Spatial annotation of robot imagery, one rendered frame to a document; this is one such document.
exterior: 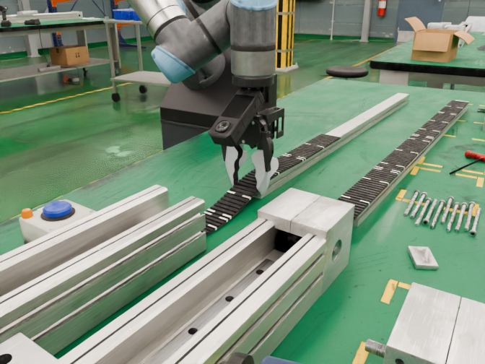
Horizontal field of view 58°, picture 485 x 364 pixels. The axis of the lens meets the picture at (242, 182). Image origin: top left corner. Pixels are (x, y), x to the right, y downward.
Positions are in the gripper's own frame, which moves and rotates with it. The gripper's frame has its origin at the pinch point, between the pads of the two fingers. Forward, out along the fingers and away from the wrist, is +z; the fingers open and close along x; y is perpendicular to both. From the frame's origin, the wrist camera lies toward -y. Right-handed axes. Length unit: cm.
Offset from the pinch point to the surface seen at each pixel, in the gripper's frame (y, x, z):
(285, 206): -14.6, -16.2, -6.8
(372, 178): 16.0, -18.1, -0.4
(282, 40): 550, 306, 40
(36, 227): -33.5, 12.7, -3.1
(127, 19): 273, 335, -3
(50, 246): -37.6, 2.7, -5.7
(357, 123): 53, -1, 0
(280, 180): 10.3, -1.4, 2.0
